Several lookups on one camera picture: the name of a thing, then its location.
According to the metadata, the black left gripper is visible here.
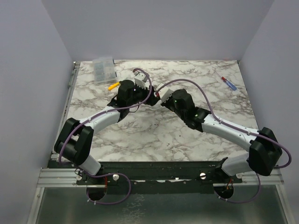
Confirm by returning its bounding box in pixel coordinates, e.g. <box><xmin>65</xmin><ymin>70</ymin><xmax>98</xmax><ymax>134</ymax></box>
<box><xmin>128</xmin><ymin>82</ymin><xmax>160</xmax><ymax>107</ymax></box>

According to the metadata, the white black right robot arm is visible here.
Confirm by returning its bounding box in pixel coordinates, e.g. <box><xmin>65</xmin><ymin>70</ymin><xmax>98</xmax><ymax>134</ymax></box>
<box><xmin>159</xmin><ymin>89</ymin><xmax>282</xmax><ymax>182</ymax></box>

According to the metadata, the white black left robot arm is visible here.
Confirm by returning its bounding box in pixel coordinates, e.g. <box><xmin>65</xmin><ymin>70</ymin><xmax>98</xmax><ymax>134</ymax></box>
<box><xmin>54</xmin><ymin>80</ymin><xmax>159</xmax><ymax>184</ymax></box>

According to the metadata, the yellow black screwdriver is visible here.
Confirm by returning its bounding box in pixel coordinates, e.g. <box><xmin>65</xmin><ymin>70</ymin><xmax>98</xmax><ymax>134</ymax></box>
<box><xmin>108</xmin><ymin>82</ymin><xmax>120</xmax><ymax>91</ymax></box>

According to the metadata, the clear plastic parts box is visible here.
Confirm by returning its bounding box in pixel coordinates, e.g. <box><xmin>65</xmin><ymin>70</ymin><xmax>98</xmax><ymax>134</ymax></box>
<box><xmin>93</xmin><ymin>56</ymin><xmax>117</xmax><ymax>84</ymax></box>

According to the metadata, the red blue screwdriver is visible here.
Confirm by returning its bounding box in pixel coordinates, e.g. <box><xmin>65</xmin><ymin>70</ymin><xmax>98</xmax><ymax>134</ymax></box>
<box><xmin>216</xmin><ymin>72</ymin><xmax>237</xmax><ymax>91</ymax></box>

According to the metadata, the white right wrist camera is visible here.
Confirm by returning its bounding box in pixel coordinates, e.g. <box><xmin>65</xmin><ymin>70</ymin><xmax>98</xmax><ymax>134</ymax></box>
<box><xmin>157</xmin><ymin>83</ymin><xmax>173</xmax><ymax>103</ymax></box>

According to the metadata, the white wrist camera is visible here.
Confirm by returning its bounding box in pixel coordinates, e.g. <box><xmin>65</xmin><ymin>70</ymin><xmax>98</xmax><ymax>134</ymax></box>
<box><xmin>157</xmin><ymin>83</ymin><xmax>173</xmax><ymax>103</ymax></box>
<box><xmin>133</xmin><ymin>71</ymin><xmax>149</xmax><ymax>89</ymax></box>

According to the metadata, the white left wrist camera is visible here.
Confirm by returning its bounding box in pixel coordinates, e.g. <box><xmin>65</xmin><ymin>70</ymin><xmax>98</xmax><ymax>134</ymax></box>
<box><xmin>133</xmin><ymin>71</ymin><xmax>149</xmax><ymax>89</ymax></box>

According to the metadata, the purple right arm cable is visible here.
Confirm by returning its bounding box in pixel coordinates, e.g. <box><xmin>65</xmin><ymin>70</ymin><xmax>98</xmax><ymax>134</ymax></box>
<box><xmin>155</xmin><ymin>79</ymin><xmax>292</xmax><ymax>204</ymax></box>

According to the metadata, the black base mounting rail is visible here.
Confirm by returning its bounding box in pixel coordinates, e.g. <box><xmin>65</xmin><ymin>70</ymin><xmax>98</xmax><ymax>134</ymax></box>
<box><xmin>75</xmin><ymin>161</ymin><xmax>242</xmax><ymax>199</ymax></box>

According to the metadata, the aluminium extrusion frame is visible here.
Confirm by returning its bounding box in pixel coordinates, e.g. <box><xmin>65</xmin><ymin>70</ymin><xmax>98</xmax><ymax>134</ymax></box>
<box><xmin>25</xmin><ymin>61</ymin><xmax>81</xmax><ymax>224</ymax></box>

